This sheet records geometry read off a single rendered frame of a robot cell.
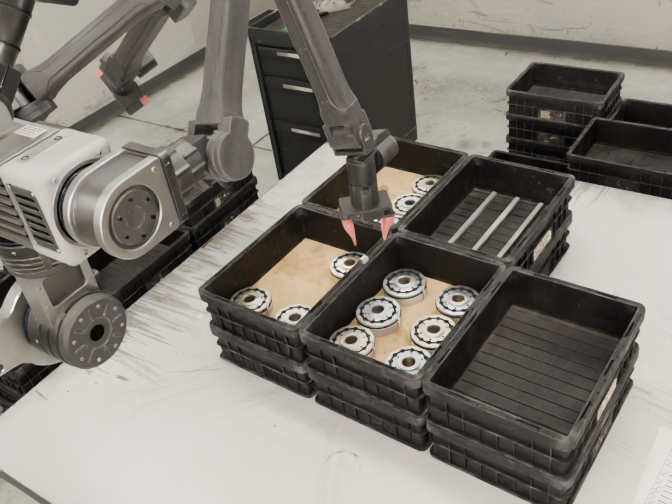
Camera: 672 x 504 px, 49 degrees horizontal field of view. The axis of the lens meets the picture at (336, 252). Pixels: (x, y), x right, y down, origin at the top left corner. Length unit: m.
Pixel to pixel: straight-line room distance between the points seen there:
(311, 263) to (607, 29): 3.28
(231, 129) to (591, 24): 3.88
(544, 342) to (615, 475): 0.30
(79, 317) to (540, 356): 0.92
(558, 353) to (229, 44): 0.92
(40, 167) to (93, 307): 0.36
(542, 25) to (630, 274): 3.11
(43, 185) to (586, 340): 1.12
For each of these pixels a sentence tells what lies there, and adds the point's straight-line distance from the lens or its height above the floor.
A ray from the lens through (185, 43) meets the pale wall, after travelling 5.46.
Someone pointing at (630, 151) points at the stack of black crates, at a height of 0.49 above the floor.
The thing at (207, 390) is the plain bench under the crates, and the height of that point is 0.70.
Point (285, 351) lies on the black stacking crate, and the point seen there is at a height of 0.84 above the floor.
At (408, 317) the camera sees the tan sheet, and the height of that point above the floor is 0.83.
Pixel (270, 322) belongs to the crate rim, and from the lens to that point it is 1.62.
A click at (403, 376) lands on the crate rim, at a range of 1.45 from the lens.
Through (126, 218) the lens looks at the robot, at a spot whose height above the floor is 1.46.
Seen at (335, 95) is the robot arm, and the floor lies 1.40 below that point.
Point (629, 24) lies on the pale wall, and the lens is 4.82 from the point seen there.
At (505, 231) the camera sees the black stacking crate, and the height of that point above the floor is 0.83.
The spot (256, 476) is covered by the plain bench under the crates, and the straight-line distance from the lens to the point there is 1.65.
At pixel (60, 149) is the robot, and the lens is 1.13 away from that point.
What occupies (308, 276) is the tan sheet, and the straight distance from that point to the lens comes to 1.88.
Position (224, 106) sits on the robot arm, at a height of 1.50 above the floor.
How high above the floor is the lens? 1.99
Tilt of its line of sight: 37 degrees down
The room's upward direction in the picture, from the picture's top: 10 degrees counter-clockwise
